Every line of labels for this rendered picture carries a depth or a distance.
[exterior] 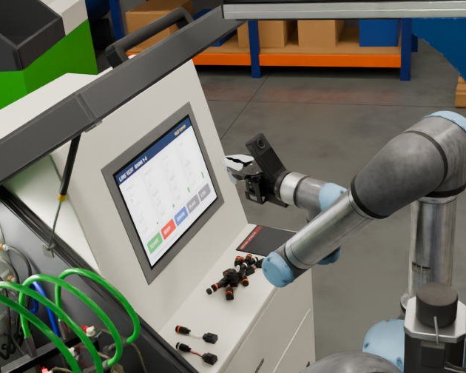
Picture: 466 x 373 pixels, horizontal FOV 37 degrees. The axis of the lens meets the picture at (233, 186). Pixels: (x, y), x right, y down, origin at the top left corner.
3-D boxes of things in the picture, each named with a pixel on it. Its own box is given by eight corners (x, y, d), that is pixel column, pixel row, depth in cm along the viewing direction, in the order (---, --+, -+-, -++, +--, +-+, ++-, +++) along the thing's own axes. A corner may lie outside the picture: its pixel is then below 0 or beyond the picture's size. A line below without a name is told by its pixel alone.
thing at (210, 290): (237, 307, 198) (236, 291, 196) (204, 300, 203) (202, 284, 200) (269, 263, 216) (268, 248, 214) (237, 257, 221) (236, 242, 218)
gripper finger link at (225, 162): (217, 181, 176) (243, 191, 170) (211, 161, 173) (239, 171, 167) (225, 175, 178) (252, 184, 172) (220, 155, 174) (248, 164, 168)
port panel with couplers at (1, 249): (2, 354, 179) (-30, 252, 164) (-8, 351, 180) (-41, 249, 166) (35, 323, 189) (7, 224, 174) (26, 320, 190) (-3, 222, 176)
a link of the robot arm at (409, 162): (424, 199, 114) (279, 303, 152) (457, 172, 120) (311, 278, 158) (379, 143, 115) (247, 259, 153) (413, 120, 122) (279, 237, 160)
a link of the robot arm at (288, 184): (291, 186, 155) (313, 168, 160) (274, 181, 158) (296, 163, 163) (295, 214, 159) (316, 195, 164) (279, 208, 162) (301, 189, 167)
